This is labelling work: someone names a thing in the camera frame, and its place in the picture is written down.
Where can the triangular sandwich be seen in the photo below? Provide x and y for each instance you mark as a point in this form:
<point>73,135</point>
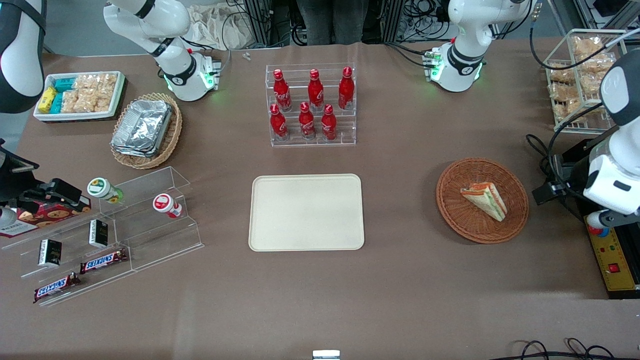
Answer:
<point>486,199</point>

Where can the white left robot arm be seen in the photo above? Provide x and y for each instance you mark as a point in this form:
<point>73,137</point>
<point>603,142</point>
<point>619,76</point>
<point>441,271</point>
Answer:
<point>465,30</point>

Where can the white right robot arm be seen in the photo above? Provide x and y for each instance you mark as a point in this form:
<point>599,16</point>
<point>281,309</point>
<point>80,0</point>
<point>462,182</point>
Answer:
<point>170,20</point>

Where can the round brown wicker basket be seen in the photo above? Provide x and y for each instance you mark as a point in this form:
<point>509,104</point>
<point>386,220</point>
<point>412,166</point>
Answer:
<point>460,210</point>

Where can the white rectangular snack tray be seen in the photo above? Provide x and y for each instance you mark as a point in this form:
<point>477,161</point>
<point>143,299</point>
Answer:
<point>117,97</point>

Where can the oval light wicker basket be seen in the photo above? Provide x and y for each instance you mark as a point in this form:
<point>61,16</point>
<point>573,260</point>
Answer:
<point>172,135</point>

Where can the beige plastic tray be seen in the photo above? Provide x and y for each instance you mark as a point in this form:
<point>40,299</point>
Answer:
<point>306,212</point>

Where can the red cookie box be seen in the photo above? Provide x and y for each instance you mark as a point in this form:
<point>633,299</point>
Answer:
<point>50,216</point>

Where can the black table appliance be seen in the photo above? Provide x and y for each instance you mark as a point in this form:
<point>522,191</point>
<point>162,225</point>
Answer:
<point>577,170</point>

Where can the green lid drink bottle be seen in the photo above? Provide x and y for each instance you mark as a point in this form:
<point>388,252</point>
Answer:
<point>101,189</point>

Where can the small black box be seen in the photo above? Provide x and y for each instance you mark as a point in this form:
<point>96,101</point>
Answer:
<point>98,233</point>
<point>50,253</point>

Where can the bagged fried snack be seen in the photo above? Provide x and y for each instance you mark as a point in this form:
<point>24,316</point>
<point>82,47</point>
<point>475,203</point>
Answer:
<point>587,46</point>
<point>567,111</point>
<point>595,64</point>
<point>562,74</point>
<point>590,82</point>
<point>565,92</point>

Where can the brown snickers bar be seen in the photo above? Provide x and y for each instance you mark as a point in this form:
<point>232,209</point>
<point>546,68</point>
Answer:
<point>102,261</point>
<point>55,287</point>

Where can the teal snack pack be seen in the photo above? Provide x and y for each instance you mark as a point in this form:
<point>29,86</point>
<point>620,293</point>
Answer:
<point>64,84</point>
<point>57,103</point>

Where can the yellow snack pack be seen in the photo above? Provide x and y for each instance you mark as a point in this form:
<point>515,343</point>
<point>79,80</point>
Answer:
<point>47,99</point>

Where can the clear rice cracker bag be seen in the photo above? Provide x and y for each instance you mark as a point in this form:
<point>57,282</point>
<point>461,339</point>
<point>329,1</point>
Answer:
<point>85,102</point>
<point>97,82</point>

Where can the yellow emergency stop control box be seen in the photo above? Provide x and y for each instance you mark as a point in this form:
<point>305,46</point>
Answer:
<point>617,265</point>

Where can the clear acrylic step shelf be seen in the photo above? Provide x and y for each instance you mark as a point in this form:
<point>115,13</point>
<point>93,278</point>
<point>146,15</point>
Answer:
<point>150,235</point>

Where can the stacked aluminium foil trays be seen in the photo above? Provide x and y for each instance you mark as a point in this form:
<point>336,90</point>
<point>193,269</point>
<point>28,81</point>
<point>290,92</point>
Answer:
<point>142,127</point>

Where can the red lid drink bottle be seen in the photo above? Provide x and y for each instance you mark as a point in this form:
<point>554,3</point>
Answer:
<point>165,204</point>

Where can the clear acrylic bottle rack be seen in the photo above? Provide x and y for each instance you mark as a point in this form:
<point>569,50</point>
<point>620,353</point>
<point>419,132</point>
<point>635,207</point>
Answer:
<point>345,130</point>

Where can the red cola bottle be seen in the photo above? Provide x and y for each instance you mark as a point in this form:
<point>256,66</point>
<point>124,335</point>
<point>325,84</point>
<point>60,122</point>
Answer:
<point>306,123</point>
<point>282,92</point>
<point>346,90</point>
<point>315,91</point>
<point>328,125</point>
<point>277,125</point>

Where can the crumpled white cloth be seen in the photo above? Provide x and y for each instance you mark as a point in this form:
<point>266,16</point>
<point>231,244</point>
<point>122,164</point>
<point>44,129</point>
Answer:
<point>215,27</point>

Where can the person legs dark trousers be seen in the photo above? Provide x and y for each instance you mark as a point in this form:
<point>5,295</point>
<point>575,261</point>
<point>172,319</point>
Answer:
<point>332,22</point>

